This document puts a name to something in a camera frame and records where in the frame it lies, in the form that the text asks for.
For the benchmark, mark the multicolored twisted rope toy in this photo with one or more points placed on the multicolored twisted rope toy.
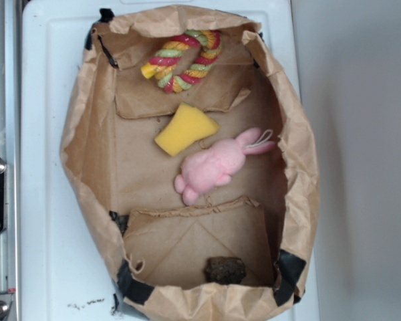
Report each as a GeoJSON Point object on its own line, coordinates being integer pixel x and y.
{"type": "Point", "coordinates": [162, 65]}

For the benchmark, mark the pink plush bunny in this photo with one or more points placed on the pink plush bunny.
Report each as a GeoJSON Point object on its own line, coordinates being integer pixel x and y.
{"type": "Point", "coordinates": [214, 167]}

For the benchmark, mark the yellow sponge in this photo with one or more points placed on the yellow sponge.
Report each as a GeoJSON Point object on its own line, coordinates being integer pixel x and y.
{"type": "Point", "coordinates": [188, 125]}

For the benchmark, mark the brown paper bag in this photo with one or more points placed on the brown paper bag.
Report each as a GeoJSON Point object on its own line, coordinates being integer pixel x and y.
{"type": "Point", "coordinates": [154, 246]}

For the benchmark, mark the dark brown rock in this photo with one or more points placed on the dark brown rock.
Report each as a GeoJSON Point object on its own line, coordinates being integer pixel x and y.
{"type": "Point", "coordinates": [225, 270]}

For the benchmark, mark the white plastic tray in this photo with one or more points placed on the white plastic tray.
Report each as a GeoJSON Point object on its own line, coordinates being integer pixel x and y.
{"type": "Point", "coordinates": [55, 233]}

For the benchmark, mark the aluminium frame rail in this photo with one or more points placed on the aluminium frame rail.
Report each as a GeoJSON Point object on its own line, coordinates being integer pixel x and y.
{"type": "Point", "coordinates": [10, 98]}

